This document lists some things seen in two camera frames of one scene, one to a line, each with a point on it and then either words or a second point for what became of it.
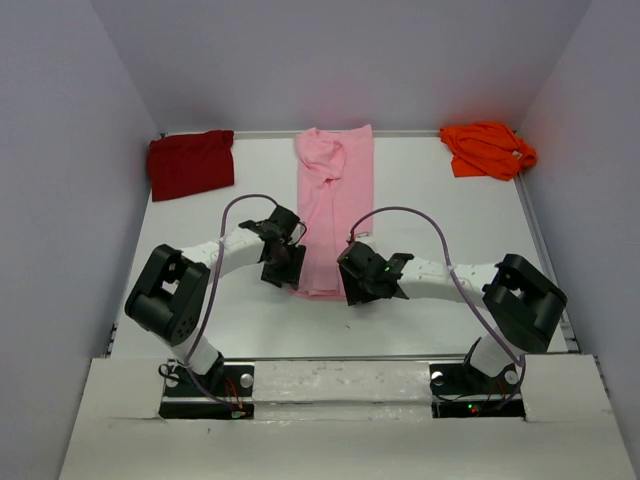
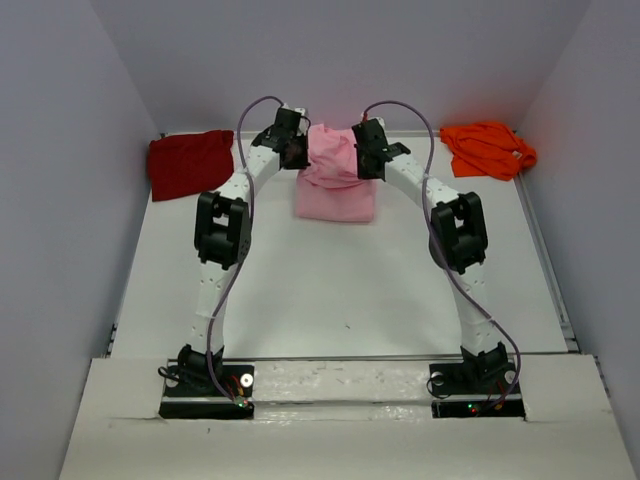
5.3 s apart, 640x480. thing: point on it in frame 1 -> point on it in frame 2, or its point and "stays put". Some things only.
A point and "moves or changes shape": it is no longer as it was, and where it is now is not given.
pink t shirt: x=335 y=197 moves or changes shape
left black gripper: x=290 y=275 -> x=301 y=162
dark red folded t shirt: x=190 y=163 stays put
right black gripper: x=353 y=291 -> x=363 y=172
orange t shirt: x=487 y=149 stays put
